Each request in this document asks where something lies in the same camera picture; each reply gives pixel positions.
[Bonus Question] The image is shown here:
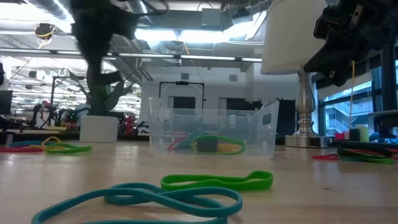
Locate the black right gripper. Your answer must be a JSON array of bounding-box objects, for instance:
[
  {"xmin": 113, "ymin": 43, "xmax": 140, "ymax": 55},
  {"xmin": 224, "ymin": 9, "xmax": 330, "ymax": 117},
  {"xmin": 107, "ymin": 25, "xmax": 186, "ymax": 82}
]
[{"xmin": 303, "ymin": 0, "xmax": 398, "ymax": 88}]

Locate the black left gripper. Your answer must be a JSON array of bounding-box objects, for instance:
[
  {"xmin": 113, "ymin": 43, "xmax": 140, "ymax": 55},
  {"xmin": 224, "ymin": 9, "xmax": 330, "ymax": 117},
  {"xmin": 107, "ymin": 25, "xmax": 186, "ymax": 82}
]
[{"xmin": 70, "ymin": 0, "xmax": 140, "ymax": 94}]

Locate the clear plastic bin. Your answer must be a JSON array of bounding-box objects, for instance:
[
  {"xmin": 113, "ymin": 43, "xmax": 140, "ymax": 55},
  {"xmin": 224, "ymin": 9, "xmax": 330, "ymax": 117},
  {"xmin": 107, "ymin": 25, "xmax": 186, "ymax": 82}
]
[{"xmin": 148, "ymin": 96, "xmax": 280, "ymax": 158}]

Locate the green snake plant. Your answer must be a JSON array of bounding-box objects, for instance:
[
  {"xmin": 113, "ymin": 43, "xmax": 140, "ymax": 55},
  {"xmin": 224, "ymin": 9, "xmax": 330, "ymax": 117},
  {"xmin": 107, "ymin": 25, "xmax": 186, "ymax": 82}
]
[{"xmin": 68, "ymin": 70, "xmax": 137, "ymax": 116}]

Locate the silver lamp base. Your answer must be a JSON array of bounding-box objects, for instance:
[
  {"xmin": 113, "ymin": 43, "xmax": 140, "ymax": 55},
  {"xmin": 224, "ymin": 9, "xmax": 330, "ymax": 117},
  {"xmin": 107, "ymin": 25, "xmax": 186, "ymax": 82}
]
[{"xmin": 284, "ymin": 67, "xmax": 330, "ymax": 149}]

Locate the white lampshade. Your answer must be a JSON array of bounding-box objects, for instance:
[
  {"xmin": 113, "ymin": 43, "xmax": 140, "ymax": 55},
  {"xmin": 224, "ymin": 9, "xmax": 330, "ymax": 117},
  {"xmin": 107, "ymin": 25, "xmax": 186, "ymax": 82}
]
[{"xmin": 260, "ymin": 0, "xmax": 330, "ymax": 75}]

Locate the white round plant pot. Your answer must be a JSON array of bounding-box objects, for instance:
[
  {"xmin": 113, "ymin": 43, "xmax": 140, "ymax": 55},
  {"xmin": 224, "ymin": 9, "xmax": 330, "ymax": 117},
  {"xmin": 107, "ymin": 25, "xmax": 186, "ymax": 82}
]
[{"xmin": 79, "ymin": 114, "xmax": 119, "ymax": 143}]

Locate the black vertical pole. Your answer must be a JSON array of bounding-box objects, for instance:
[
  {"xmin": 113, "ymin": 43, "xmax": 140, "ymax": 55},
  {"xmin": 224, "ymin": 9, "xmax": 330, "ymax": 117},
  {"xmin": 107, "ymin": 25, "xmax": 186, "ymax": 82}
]
[{"xmin": 379, "ymin": 40, "xmax": 398, "ymax": 139}]

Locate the black desk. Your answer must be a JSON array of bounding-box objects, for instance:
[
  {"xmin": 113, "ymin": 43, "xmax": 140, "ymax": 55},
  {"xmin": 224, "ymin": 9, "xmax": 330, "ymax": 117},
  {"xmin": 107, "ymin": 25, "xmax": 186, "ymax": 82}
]
[{"xmin": 366, "ymin": 109, "xmax": 398, "ymax": 118}]

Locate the pale green cup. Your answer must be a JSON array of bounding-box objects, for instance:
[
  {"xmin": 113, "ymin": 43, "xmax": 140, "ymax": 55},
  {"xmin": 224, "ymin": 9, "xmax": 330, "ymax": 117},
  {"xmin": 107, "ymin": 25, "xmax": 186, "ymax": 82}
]
[{"xmin": 354, "ymin": 123, "xmax": 370, "ymax": 143}]

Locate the long ceiling light bar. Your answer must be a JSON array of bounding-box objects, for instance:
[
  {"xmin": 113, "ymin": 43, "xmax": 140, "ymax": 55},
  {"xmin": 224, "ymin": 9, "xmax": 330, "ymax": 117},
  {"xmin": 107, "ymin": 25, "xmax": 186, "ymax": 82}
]
[{"xmin": 0, "ymin": 47, "xmax": 264, "ymax": 63}]

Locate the black background monitor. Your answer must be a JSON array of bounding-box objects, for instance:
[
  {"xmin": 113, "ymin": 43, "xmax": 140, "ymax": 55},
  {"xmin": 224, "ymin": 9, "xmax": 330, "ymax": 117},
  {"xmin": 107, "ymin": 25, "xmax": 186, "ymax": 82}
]
[{"xmin": 0, "ymin": 90, "xmax": 14, "ymax": 115}]

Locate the grey ceiling box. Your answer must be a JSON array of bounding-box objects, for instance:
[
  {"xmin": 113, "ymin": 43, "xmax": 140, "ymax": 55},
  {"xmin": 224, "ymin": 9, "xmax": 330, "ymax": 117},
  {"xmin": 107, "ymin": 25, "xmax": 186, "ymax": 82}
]
[{"xmin": 200, "ymin": 7, "xmax": 223, "ymax": 27}]

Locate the small black block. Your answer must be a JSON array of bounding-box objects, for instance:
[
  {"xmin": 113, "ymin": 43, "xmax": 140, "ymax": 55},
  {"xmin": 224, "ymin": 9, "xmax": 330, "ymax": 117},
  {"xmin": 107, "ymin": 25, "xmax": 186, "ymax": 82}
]
[{"xmin": 197, "ymin": 138, "xmax": 220, "ymax": 154}]

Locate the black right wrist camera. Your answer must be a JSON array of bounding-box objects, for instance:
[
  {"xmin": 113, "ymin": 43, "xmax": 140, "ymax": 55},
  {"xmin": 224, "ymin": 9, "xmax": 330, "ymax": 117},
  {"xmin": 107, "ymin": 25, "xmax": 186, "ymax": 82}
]
[{"xmin": 313, "ymin": 17, "xmax": 335, "ymax": 41}]

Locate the black gantry frame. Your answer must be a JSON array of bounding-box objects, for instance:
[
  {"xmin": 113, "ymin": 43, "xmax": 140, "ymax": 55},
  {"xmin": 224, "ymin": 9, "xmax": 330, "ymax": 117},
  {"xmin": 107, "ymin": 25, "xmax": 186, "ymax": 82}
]
[{"xmin": 159, "ymin": 80, "xmax": 206, "ymax": 110}]

